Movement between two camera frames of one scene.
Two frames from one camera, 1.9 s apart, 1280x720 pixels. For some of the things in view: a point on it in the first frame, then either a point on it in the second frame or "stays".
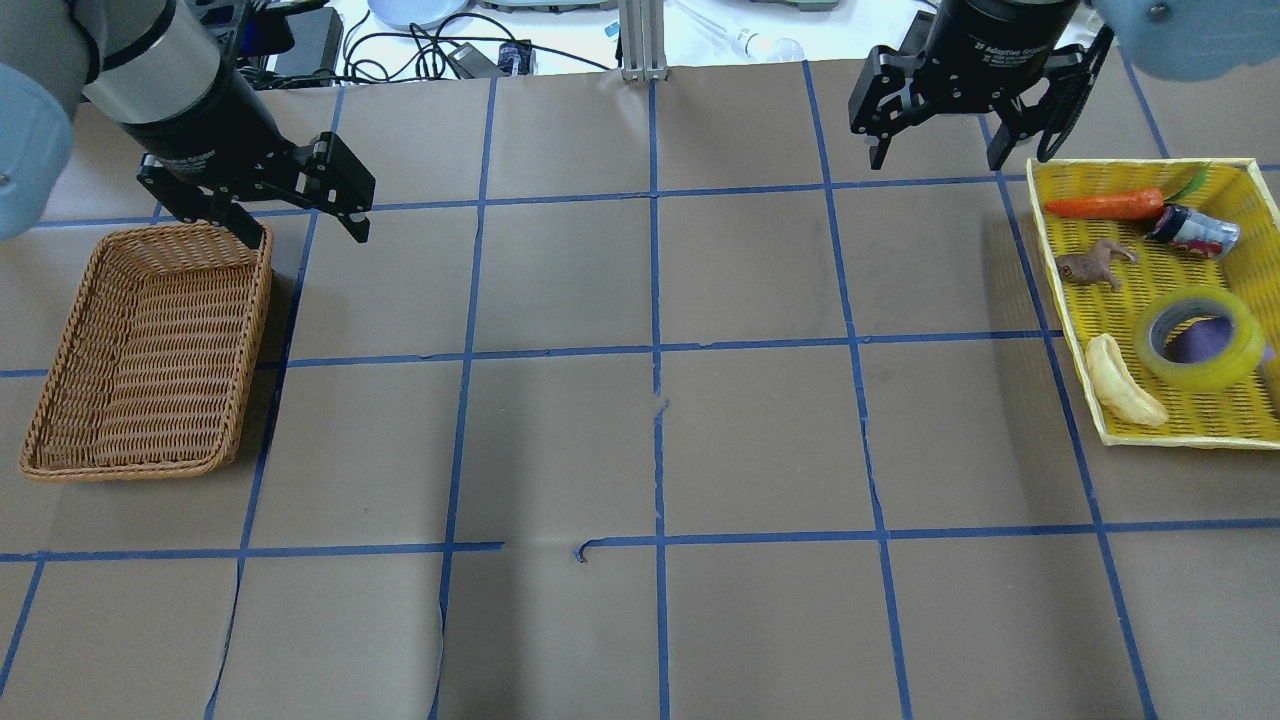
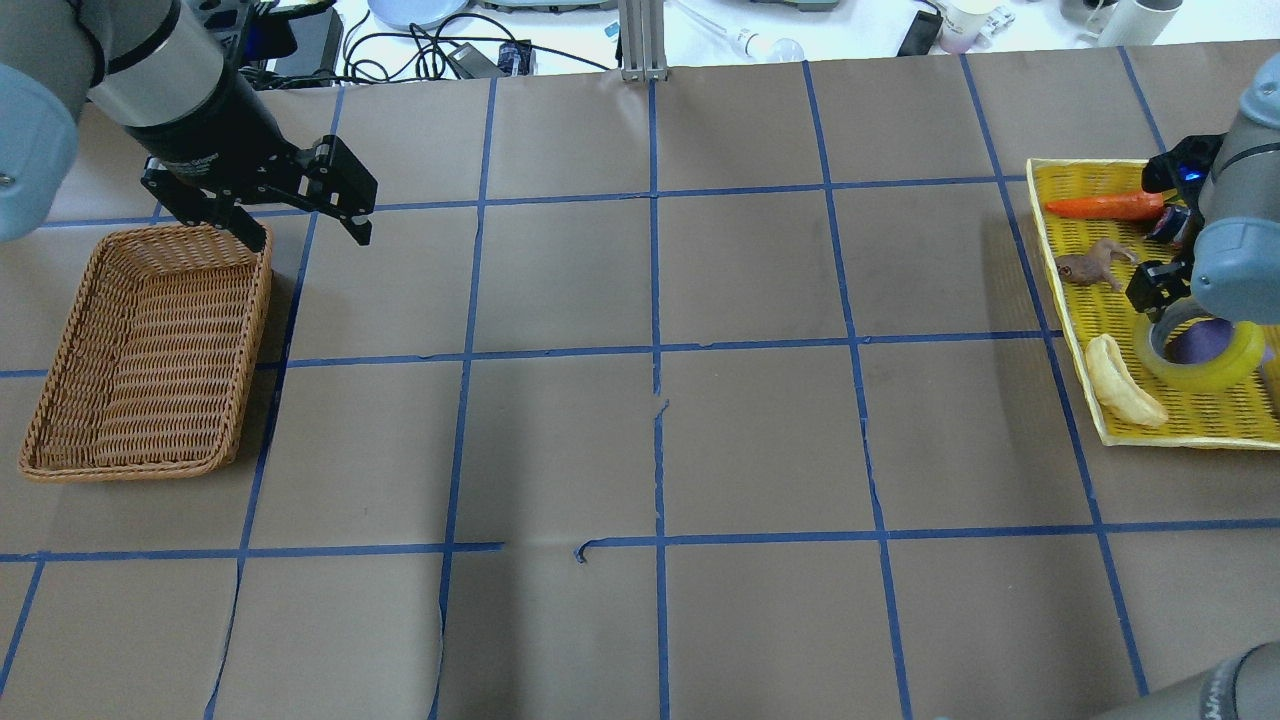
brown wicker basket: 148,376 stays
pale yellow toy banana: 1117,386 stays
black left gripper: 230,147 stays
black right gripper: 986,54 to 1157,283
